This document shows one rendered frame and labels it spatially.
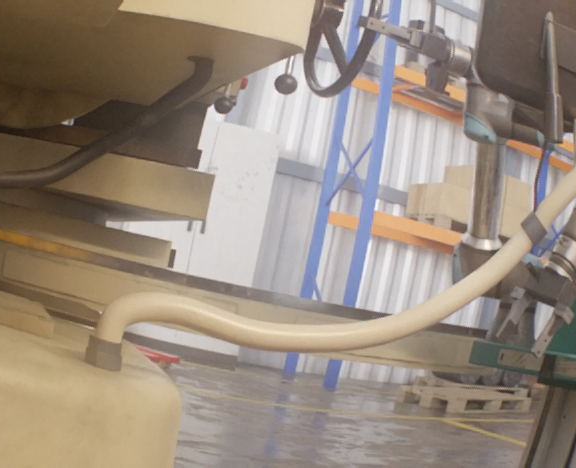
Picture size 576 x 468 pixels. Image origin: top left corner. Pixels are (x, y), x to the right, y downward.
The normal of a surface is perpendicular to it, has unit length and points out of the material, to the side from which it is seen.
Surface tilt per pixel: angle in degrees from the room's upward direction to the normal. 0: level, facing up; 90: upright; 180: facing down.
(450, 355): 90
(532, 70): 109
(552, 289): 67
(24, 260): 90
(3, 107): 90
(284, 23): 90
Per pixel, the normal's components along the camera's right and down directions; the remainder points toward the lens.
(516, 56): 0.00, 0.29
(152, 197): 0.32, 0.02
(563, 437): -0.85, -0.19
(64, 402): 0.70, -0.06
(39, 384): 0.63, -0.40
